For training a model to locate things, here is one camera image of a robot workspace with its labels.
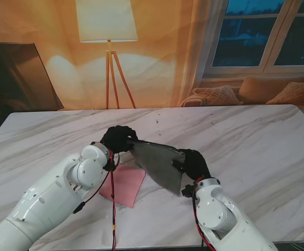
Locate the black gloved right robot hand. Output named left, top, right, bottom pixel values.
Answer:
left=172, top=149, right=212, bottom=182

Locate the knitted cushion beside armrest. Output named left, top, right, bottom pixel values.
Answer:
left=192, top=85, right=244, bottom=106

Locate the dark flat screen television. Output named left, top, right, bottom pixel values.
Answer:
left=0, top=42, right=65, bottom=113

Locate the cream curtain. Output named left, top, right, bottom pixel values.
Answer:
left=177, top=0, right=230, bottom=107

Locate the knitted cushion on sofa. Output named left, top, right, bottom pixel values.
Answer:
left=266, top=80, right=304, bottom=106

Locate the floor lamp with wooden tripod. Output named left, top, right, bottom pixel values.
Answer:
left=75, top=0, right=138, bottom=109

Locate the grey felt storage pouch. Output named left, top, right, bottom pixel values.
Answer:
left=127, top=139, right=187, bottom=196

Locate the white framed window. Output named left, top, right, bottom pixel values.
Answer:
left=211, top=0, right=304, bottom=76

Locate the red black arm cable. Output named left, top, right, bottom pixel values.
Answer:
left=73, top=150, right=121, bottom=251
left=192, top=180, right=216, bottom=251

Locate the tan sofa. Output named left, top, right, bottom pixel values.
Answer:
left=238, top=74, right=304, bottom=106

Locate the pink paper document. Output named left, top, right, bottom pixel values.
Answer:
left=98, top=164, right=147, bottom=209

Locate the red black right arm cable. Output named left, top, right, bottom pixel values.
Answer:
left=192, top=180, right=216, bottom=251

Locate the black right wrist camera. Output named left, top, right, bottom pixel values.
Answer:
left=181, top=184, right=197, bottom=198

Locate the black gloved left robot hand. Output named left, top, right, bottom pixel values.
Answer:
left=100, top=125, right=139, bottom=157

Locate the beige cushioned armrest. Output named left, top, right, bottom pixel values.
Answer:
left=179, top=93, right=202, bottom=108

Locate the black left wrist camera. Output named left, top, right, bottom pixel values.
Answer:
left=103, top=161, right=117, bottom=172

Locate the red black left arm cable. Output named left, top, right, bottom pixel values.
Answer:
left=73, top=150, right=121, bottom=251

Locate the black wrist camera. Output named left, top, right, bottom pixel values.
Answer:
left=181, top=184, right=197, bottom=198
left=103, top=161, right=117, bottom=172

